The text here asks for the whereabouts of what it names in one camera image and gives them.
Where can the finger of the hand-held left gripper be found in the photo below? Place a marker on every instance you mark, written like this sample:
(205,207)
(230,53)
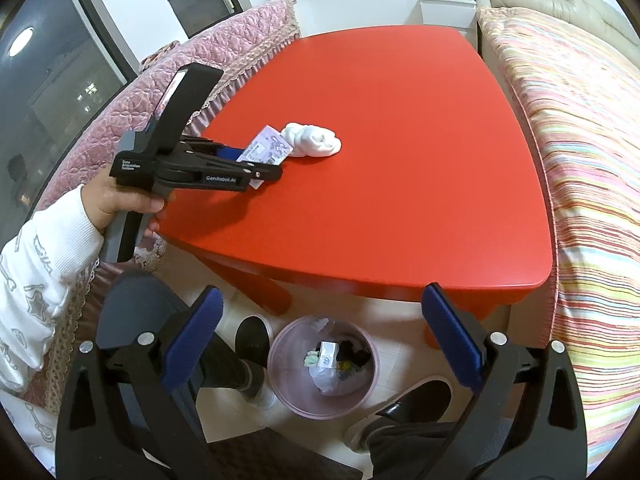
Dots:
(225,177)
(230,152)

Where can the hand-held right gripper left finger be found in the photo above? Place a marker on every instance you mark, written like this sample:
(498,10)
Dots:
(192,345)

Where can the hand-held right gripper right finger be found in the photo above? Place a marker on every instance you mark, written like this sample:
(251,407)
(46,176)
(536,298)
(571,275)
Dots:
(452,340)

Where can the purple printed packet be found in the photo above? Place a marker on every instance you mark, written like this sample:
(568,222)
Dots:
(272,147)

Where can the pink plastic waste bin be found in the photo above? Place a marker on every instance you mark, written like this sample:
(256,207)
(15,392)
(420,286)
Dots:
(280,360)

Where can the black cloth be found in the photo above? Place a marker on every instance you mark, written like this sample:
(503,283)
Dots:
(355,352)

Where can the yellow tape roll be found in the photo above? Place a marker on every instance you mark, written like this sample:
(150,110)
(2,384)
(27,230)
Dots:
(345,367)

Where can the white cardboard box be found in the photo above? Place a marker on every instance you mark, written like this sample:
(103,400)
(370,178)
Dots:
(327,350)

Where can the person's left forearm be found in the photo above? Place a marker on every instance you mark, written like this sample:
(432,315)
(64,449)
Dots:
(35,285)

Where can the person's left hand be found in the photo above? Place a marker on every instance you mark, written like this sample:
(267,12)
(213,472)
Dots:
(107,205)

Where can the black slipper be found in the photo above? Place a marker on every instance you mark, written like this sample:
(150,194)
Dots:
(415,400)
(252,337)

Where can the pink floral cushion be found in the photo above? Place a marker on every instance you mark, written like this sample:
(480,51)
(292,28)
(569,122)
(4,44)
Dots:
(157,55)

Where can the white rolled sock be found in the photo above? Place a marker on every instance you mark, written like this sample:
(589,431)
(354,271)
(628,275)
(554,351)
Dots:
(312,142)

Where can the person's right leg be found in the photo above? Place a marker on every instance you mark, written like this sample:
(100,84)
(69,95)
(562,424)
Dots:
(410,442)

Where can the white plastic bag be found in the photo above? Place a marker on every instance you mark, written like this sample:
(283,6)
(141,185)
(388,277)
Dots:
(335,382)

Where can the large dark window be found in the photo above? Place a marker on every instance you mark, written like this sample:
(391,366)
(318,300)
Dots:
(55,65)

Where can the red table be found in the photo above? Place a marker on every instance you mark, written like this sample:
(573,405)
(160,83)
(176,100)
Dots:
(390,160)

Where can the striped bed sheet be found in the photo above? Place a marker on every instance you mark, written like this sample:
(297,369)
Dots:
(585,160)

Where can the white nightstand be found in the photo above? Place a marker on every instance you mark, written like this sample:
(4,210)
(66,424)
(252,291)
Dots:
(445,10)

